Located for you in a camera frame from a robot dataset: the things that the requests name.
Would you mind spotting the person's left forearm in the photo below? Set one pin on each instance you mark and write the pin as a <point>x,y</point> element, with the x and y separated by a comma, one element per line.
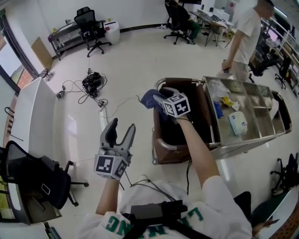
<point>107,198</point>

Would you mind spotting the brown laundry bag bin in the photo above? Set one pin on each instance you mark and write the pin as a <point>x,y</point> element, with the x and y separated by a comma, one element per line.
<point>172,152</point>

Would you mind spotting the black mesh chair with jacket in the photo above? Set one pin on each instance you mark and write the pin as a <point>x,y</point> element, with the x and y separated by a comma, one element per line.
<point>46,177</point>

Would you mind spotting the person's white shirt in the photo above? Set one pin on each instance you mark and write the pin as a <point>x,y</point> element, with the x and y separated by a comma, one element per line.
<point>217,205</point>

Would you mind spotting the desk with black legs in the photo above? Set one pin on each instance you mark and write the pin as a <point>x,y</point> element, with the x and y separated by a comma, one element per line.
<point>210,18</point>

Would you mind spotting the dark blue towel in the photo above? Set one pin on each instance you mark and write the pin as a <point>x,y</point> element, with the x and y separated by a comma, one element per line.
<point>148,100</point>

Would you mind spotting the white round table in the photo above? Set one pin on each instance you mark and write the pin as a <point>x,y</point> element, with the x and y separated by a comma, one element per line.
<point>292,203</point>

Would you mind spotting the black chest-mounted box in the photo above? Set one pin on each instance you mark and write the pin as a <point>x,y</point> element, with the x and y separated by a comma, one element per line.
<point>151,210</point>

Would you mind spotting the white power strip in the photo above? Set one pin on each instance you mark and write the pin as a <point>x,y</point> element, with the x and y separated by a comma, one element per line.
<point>104,120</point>

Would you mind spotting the yellow packet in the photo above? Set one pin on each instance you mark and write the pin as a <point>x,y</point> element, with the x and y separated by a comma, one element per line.
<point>227,100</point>

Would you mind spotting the black office chair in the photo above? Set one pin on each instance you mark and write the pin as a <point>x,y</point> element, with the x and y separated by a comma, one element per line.
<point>283,70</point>
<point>261,61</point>
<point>287,172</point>
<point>90,25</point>
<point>175,18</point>

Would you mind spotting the brown cardboard sheet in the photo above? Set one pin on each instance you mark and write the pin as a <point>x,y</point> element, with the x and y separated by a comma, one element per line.
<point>42,52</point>

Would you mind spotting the clear plastic bag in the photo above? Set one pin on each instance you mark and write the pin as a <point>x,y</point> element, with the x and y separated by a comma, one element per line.
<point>218,87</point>

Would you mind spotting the white bin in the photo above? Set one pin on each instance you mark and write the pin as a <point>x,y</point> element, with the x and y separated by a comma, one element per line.
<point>112,32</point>

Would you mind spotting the black device on floor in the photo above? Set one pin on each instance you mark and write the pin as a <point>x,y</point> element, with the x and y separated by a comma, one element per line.
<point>92,84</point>

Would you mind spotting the white shelf unit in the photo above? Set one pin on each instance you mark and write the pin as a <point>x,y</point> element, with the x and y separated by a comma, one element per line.
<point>289,46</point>

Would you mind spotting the flat blue packet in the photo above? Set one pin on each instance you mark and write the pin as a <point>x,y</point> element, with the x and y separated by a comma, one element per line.
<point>218,109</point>

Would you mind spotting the person's white shoe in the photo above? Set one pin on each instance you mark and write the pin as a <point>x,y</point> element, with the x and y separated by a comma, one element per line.
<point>143,179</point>

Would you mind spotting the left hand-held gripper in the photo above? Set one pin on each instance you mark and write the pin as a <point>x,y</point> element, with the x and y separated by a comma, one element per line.
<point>104,164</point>

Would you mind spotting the black low bench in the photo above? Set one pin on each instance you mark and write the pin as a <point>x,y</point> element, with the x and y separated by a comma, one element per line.
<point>63,35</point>

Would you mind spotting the black smartphone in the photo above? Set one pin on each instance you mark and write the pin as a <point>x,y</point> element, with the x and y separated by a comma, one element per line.
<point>45,189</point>

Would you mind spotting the steel housekeeping cart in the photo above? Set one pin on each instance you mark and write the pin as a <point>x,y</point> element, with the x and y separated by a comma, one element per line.
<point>257,116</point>

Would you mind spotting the white packet with blue print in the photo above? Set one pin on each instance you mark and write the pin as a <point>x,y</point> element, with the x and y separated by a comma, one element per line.
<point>238,122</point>

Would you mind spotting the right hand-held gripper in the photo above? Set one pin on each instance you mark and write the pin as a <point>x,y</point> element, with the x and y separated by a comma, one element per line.
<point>178,106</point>

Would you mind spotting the person's right forearm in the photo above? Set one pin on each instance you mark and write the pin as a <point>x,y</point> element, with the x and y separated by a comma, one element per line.
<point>198,151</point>

